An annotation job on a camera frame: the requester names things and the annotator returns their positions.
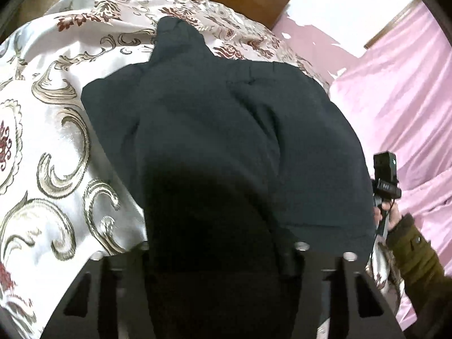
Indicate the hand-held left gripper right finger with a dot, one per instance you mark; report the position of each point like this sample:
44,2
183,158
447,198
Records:
290,265

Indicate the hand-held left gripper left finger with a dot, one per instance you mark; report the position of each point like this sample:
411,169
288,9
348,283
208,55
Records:
118,289

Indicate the dark teal garment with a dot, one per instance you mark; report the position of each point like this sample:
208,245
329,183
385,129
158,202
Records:
219,169

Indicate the person's right forearm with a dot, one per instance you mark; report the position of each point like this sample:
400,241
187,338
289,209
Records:
420,265

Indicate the person's right hand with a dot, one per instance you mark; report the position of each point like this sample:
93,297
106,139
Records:
394,215

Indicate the pink sheet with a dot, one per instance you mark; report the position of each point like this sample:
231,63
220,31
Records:
406,106

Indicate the white floral satin bedspread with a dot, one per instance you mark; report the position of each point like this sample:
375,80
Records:
60,148

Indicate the wooden strip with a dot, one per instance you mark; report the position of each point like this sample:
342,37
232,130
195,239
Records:
392,23

